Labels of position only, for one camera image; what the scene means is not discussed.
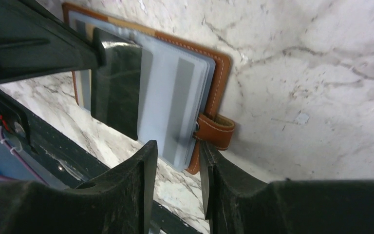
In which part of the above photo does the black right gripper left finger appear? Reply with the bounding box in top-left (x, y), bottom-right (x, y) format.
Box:
top-left (0, 140), bottom-right (158, 234)

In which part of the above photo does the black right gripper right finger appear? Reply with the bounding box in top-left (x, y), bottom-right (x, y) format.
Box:
top-left (199, 141), bottom-right (374, 234)

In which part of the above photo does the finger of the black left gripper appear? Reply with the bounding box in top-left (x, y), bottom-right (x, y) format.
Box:
top-left (0, 0), bottom-right (102, 84)

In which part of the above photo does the black credit card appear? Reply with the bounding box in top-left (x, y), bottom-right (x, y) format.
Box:
top-left (91, 28), bottom-right (142, 140)

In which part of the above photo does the brown leather card holder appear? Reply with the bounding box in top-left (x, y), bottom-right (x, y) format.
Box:
top-left (62, 2), bottom-right (235, 175)

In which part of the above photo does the black metal mounting rail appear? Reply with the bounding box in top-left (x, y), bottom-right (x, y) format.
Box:
top-left (0, 90), bottom-right (197, 234)

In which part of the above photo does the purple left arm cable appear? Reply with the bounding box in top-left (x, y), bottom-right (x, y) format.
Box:
top-left (0, 127), bottom-right (49, 185)

